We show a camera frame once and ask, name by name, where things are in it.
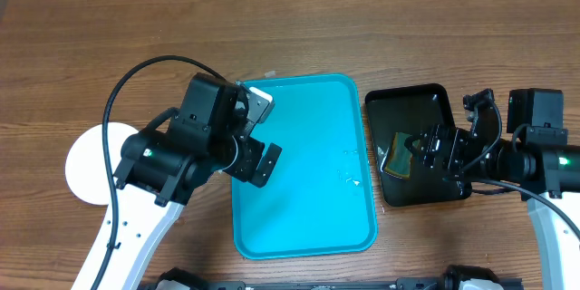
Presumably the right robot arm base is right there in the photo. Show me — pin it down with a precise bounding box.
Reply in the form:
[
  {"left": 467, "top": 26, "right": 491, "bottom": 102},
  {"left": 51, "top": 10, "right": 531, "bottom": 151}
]
[{"left": 438, "top": 265, "right": 524, "bottom": 290}]

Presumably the black water tray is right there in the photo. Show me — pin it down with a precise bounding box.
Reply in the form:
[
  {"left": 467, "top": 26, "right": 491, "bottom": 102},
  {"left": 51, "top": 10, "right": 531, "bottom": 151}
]
[{"left": 365, "top": 83, "right": 471, "bottom": 207}]

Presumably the black front rail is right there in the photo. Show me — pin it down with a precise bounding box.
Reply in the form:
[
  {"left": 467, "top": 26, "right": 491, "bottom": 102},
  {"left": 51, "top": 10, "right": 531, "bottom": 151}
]
[{"left": 207, "top": 277, "right": 440, "bottom": 290}]

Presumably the teal plastic tray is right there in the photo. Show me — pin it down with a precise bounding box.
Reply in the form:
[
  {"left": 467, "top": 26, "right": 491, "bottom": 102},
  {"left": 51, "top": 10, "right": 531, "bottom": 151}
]
[{"left": 232, "top": 73, "right": 378, "bottom": 260}]

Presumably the white plate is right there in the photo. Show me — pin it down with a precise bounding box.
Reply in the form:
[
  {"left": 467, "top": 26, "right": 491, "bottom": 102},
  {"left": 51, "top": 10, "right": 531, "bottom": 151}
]
[{"left": 65, "top": 122, "right": 138, "bottom": 206}]

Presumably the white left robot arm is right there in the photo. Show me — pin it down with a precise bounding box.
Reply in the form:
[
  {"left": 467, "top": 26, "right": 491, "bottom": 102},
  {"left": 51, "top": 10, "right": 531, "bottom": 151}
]
[{"left": 73, "top": 74, "right": 282, "bottom": 289}]

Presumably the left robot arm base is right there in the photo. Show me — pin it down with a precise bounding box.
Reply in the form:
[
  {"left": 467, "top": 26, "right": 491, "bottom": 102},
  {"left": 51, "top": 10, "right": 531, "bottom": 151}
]
[{"left": 137, "top": 267, "right": 209, "bottom": 290}]

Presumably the yellow green sponge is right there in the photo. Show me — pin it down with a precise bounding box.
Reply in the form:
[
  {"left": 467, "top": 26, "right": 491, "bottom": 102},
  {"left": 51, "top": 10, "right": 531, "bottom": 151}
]
[{"left": 380, "top": 132, "right": 413, "bottom": 179}]

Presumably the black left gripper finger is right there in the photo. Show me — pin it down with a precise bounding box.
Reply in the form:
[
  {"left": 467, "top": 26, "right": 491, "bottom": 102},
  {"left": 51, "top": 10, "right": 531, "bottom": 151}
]
[
  {"left": 236, "top": 81, "right": 275, "bottom": 139},
  {"left": 249, "top": 143, "right": 282, "bottom": 188}
]

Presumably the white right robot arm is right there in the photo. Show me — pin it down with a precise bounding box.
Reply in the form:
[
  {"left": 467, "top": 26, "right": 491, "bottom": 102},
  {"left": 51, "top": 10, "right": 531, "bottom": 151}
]
[{"left": 404, "top": 124, "right": 579, "bottom": 289}]

